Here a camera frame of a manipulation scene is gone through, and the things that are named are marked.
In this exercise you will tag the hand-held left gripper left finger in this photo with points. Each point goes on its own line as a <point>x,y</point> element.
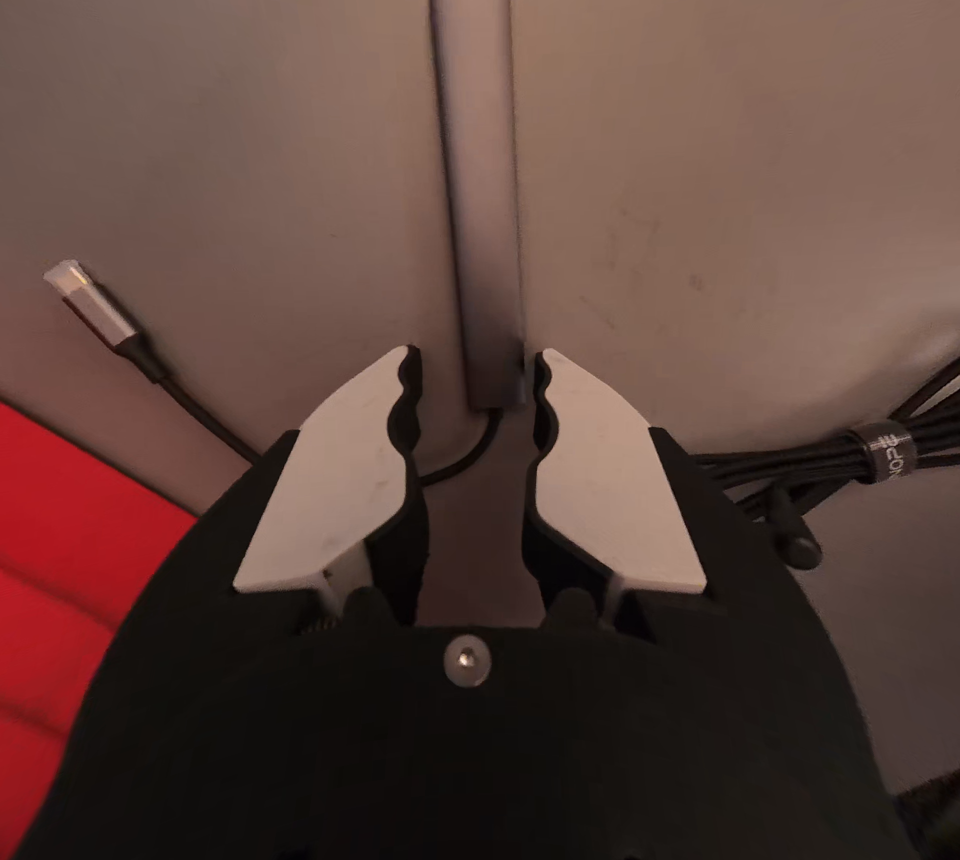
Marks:
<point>330,485</point>

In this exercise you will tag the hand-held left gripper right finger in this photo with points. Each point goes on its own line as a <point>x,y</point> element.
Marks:
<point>615,493</point>

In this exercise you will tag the grey usb hub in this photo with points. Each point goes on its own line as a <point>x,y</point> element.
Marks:
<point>480,163</point>

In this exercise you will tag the red plastic bin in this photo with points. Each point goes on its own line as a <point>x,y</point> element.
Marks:
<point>60,575</point>

